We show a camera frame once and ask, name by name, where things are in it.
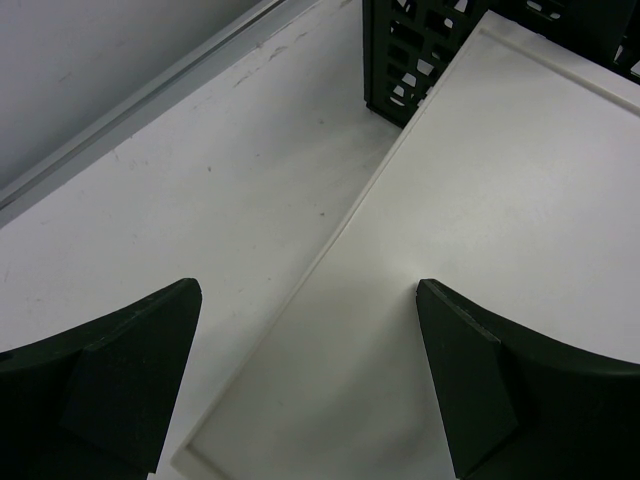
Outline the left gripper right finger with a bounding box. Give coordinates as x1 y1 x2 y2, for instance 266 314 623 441
416 279 639 479

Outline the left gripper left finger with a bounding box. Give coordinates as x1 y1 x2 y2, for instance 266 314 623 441
1 278 202 479

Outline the white drawer cabinet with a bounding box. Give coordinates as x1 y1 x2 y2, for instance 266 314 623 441
173 13 639 479

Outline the black mesh file organizer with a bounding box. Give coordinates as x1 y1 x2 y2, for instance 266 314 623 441
363 0 639 127

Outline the aluminium table frame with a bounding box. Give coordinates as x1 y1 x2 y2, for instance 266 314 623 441
1 1 315 210

